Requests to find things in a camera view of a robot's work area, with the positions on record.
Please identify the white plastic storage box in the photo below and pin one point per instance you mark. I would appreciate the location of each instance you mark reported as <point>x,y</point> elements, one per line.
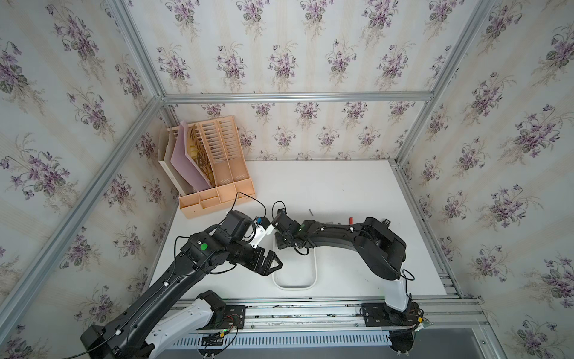
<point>299,271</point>

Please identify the purple folder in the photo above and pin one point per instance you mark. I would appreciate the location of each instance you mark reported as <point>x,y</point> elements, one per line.
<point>183,162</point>

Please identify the aluminium front rail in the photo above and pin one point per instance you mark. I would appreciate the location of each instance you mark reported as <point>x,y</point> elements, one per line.
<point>451,316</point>

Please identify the white ribbed cable duct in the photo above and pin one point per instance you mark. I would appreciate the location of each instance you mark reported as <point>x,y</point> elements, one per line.
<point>288,340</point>

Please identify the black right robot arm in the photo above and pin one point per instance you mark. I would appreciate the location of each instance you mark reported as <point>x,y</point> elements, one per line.
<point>383,251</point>

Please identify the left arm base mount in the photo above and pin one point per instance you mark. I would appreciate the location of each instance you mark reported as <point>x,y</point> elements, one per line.
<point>208,312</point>

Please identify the patterned brown book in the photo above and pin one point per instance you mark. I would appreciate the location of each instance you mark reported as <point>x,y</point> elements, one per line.
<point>198,154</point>

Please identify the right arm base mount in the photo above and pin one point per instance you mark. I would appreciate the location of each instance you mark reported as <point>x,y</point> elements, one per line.
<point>400,313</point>

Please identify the peach plastic desk organizer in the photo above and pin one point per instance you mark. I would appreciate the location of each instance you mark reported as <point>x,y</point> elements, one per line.
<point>233,183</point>

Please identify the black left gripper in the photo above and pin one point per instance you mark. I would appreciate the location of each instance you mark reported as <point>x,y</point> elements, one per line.
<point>255,265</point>

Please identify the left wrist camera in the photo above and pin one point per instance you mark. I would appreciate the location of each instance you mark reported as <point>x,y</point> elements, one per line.
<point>263,227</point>

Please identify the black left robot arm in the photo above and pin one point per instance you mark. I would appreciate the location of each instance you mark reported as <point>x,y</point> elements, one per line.
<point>144,330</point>

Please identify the beige folder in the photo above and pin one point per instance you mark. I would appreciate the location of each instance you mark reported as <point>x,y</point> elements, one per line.
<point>166,146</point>

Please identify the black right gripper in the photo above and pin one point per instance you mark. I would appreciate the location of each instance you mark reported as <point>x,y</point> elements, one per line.
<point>279,244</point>

